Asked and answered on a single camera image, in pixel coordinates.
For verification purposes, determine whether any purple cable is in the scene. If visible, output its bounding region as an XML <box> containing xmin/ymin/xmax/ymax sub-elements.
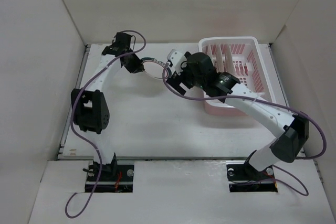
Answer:
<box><xmin>162</xmin><ymin>65</ymin><xmax>328</xmax><ymax>197</ymax></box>
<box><xmin>64</xmin><ymin>29</ymin><xmax>146</xmax><ymax>219</ymax></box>

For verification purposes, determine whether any pink plastic dish rack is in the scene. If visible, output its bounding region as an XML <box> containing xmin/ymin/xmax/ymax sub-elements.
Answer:
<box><xmin>198</xmin><ymin>36</ymin><xmax>276</xmax><ymax>102</ymax></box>

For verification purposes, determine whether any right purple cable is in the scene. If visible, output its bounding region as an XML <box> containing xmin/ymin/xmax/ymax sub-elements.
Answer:
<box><xmin>162</xmin><ymin>65</ymin><xmax>328</xmax><ymax>197</ymax></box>

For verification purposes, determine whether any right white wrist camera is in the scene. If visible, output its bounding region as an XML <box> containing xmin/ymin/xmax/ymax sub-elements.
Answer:
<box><xmin>167</xmin><ymin>49</ymin><xmax>187</xmax><ymax>75</ymax></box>

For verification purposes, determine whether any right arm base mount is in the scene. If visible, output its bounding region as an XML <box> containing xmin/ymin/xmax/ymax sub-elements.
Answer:
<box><xmin>226</xmin><ymin>163</ymin><xmax>278</xmax><ymax>193</ymax></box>

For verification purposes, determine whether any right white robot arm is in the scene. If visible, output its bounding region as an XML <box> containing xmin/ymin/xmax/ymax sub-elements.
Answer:
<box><xmin>167</xmin><ymin>49</ymin><xmax>309</xmax><ymax>179</ymax></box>

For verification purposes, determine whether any green rimmed white plate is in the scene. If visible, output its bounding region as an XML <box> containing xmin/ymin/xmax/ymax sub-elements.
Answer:
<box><xmin>141</xmin><ymin>57</ymin><xmax>172</xmax><ymax>80</ymax></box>

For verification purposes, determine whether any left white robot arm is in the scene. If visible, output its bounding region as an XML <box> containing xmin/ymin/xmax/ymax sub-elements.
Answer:
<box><xmin>70</xmin><ymin>30</ymin><xmax>144</xmax><ymax>180</ymax></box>

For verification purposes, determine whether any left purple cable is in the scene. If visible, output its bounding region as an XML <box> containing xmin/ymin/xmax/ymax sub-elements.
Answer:
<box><xmin>64</xmin><ymin>29</ymin><xmax>146</xmax><ymax>219</ymax></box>

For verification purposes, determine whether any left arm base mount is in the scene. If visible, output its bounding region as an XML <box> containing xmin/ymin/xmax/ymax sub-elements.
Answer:
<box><xmin>83</xmin><ymin>164</ymin><xmax>134</xmax><ymax>193</ymax></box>

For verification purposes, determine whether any white plate with characters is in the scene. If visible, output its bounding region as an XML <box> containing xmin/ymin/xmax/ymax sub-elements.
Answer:
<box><xmin>224</xmin><ymin>44</ymin><xmax>234</xmax><ymax>75</ymax></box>

